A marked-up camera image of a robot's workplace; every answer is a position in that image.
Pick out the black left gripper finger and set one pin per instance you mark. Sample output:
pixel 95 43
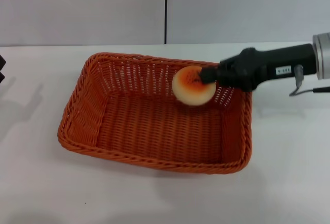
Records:
pixel 2 61
pixel 1 77

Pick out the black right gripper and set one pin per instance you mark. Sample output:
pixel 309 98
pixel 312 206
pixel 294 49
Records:
pixel 270 63

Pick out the round toasted bread bun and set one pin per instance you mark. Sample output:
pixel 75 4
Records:
pixel 188 92

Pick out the orange woven rectangular basket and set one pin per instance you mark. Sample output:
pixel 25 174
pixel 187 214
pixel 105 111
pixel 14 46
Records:
pixel 144 128

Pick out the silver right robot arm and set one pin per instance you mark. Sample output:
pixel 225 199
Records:
pixel 322 56

